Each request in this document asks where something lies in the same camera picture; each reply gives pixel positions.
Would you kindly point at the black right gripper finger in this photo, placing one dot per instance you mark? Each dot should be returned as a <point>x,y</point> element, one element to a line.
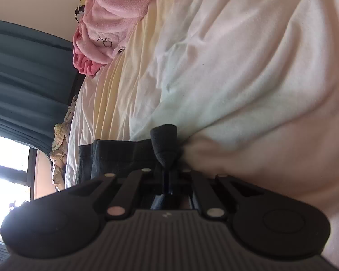
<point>168,167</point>

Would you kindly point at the black denim trousers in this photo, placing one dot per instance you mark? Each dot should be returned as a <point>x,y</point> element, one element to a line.
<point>117,157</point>

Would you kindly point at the beige quilted jacket pile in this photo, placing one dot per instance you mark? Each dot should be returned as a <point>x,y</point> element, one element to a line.
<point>59,148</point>

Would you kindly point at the white wrinkled bed sheet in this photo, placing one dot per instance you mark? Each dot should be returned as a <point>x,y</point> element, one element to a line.
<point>251,85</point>

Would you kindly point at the pink fleece garment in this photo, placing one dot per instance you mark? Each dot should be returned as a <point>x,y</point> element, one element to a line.
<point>103,32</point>

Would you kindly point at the teal curtain right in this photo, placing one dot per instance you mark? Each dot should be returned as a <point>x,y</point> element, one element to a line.
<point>37,84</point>

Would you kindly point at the dark framed window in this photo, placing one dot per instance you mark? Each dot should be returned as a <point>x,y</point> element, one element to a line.
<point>17,175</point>

